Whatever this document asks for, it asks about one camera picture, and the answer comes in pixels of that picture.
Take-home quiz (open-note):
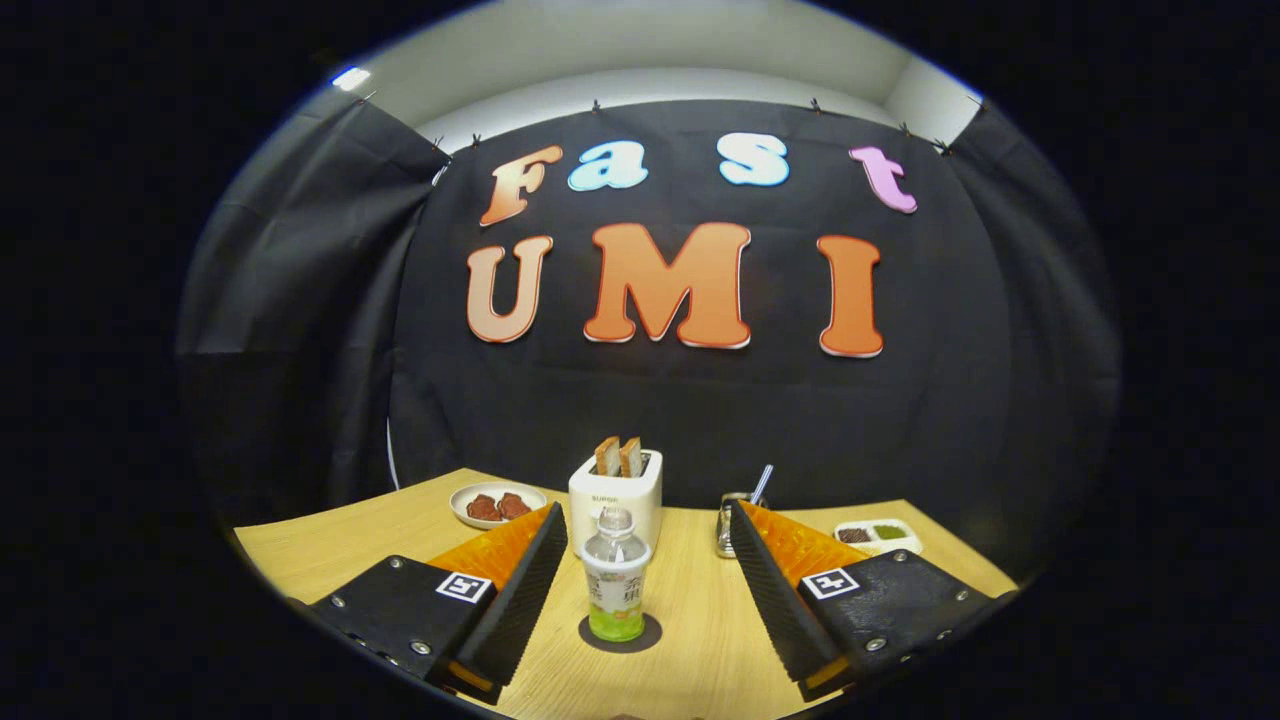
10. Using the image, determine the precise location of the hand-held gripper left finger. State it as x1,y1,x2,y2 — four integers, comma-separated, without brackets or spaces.
305,502,569,704

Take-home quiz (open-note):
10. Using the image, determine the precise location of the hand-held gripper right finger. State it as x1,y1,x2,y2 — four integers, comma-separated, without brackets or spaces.
727,500,1016,704

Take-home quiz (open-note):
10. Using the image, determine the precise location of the clear juice bottle white label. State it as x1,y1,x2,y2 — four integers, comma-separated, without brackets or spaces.
581,506,653,643

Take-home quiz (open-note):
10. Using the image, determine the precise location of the dark brown round coaster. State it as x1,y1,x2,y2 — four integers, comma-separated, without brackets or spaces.
578,612,663,655

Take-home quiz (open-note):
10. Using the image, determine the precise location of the wooden table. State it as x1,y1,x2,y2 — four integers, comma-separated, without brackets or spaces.
232,467,1019,720

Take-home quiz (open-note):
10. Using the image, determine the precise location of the beige round plate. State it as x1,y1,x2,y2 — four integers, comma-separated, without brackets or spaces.
449,482,549,530

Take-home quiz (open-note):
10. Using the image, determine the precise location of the white divided tray with beans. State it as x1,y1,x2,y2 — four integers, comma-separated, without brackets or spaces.
833,518,924,557

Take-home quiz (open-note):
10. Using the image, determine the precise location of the cream toaster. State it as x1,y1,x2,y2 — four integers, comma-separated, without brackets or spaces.
568,449,664,557

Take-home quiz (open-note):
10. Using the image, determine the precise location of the black backdrop cloth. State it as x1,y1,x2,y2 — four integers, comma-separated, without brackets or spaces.
175,85,1121,581

